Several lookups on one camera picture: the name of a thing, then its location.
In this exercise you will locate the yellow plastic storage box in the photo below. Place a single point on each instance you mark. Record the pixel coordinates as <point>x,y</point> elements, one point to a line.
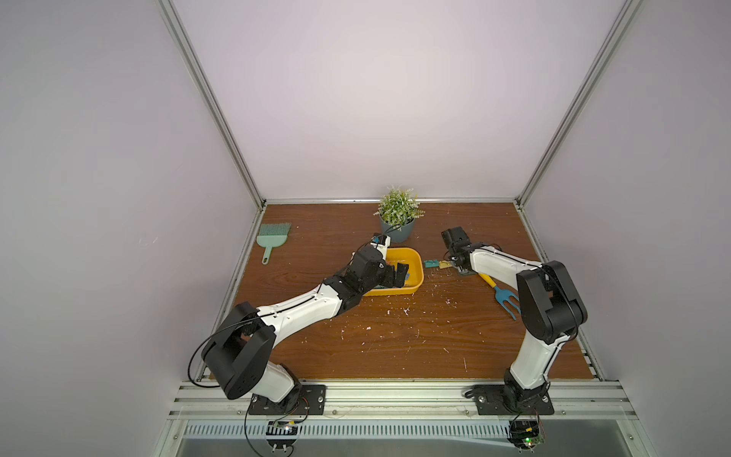
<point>415,274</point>

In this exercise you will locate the blue garden fork yellow handle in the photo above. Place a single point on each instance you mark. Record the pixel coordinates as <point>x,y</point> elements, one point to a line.
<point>507,299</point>

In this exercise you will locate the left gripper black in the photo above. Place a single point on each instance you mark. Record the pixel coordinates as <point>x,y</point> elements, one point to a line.
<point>399,276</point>

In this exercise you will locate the potted plant blue-grey pot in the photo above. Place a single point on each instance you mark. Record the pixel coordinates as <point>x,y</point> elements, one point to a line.
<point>398,210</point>

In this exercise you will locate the controller board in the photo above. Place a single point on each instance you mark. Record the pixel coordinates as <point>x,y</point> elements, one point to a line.
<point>525,435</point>
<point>281,437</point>

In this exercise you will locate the aluminium front rail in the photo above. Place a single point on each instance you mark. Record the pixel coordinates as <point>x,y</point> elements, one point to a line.
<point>461,399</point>

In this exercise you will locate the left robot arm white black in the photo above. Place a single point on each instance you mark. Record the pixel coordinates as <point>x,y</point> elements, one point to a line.
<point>238,353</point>

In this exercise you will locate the green hand brush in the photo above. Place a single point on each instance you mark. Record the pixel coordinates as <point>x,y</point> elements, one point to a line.
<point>270,237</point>

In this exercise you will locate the left controller board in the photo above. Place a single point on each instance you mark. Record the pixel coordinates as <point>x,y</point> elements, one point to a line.
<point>281,437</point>

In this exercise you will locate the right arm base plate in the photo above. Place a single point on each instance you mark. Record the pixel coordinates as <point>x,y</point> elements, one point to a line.
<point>512,400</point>

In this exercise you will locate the right controller board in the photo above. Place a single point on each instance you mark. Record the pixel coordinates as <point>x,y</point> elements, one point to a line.
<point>525,435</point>

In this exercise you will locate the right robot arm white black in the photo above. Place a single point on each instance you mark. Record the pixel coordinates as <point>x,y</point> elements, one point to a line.
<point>552,310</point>

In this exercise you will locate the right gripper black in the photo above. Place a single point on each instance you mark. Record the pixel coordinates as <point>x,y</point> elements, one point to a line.
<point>457,263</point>

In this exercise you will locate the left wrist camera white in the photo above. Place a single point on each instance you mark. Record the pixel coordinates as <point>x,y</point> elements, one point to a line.
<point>381,243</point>

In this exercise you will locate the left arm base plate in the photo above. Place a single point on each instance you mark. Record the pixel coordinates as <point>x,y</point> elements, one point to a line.
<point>307,399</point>

